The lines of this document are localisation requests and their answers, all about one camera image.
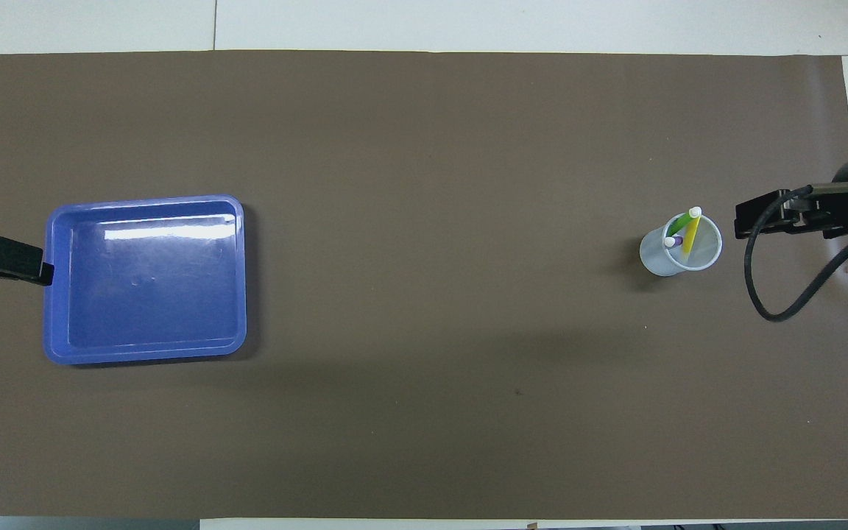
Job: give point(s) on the yellow pen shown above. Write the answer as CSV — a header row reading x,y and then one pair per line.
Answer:
x,y
691,232

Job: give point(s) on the green pen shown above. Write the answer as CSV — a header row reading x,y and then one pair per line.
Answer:
x,y
680,224

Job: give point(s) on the purple pen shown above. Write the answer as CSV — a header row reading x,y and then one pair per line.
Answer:
x,y
671,241

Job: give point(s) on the blue plastic tray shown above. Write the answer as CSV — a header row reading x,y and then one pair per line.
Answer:
x,y
152,294

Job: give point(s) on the translucent plastic cup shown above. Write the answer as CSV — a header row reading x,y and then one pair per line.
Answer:
x,y
656,259

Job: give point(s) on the brown table mat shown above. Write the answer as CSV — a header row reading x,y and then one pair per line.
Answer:
x,y
424,221

